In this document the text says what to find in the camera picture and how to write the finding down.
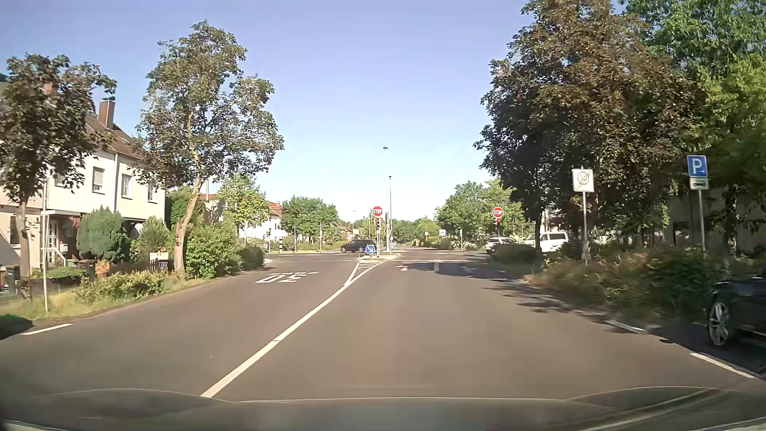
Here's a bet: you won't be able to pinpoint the thin grey pole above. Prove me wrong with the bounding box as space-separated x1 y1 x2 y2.
39 174 50 314

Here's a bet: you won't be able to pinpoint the large dark green tree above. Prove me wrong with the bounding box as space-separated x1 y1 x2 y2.
474 0 707 255

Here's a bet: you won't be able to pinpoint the bright green tree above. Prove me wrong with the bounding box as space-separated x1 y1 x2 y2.
622 0 766 252

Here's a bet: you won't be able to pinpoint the grey asphalt road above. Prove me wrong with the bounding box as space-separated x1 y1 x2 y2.
0 246 766 403

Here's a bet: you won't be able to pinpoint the tall leaning tree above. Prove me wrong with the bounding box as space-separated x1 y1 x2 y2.
135 21 285 274

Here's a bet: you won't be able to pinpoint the group of green trees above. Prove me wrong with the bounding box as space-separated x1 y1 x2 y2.
434 178 533 241

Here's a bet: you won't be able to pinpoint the dark-leaved tree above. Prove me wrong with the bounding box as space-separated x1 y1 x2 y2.
0 54 118 278

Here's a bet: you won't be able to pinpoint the cream house with brown roof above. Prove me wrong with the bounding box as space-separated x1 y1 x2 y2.
0 73 167 270

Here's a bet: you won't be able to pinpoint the row of trees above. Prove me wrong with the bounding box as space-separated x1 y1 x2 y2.
280 195 343 252

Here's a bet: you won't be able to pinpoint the round green bush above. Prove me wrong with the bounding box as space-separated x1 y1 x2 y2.
185 223 243 280

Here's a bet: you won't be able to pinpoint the car's own bonnet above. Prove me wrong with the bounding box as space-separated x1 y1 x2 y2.
0 386 766 431

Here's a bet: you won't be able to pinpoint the round speed limit sign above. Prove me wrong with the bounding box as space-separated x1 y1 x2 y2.
571 168 595 266

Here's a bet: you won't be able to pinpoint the dark parked car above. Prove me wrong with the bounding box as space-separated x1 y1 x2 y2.
704 274 766 350

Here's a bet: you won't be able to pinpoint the blue parking sign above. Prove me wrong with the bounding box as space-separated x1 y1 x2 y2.
686 154 710 253

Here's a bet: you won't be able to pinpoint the grass verge with bushes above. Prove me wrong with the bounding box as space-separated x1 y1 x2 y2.
0 263 264 324

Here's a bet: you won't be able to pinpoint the conical evergreen shrub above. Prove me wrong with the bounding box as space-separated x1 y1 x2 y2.
76 206 130 263

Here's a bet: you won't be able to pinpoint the overgrown grass verge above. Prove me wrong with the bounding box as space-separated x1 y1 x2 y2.
486 242 728 321

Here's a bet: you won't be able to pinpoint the white house with red roof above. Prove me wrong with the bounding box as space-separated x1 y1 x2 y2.
202 193 289 243

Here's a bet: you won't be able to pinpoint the white van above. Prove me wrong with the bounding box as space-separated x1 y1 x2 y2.
524 231 570 253

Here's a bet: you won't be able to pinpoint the road markings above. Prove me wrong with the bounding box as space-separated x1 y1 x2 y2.
22 257 757 399

